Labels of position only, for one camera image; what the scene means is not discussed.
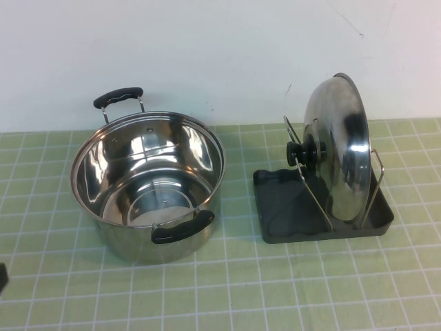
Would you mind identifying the stainless steel lid black knob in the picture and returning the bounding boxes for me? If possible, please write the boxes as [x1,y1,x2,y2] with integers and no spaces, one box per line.
[285,72,371,230]

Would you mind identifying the green checked tablecloth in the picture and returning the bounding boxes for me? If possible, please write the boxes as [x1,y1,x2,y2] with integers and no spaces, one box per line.
[0,117,441,331]

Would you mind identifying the stainless steel pot black handles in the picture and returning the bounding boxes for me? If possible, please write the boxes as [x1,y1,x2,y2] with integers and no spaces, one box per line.
[70,86,227,265]

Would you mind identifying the dark grey wire lid rack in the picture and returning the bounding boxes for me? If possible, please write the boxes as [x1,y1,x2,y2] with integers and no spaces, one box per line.
[252,115,396,248]

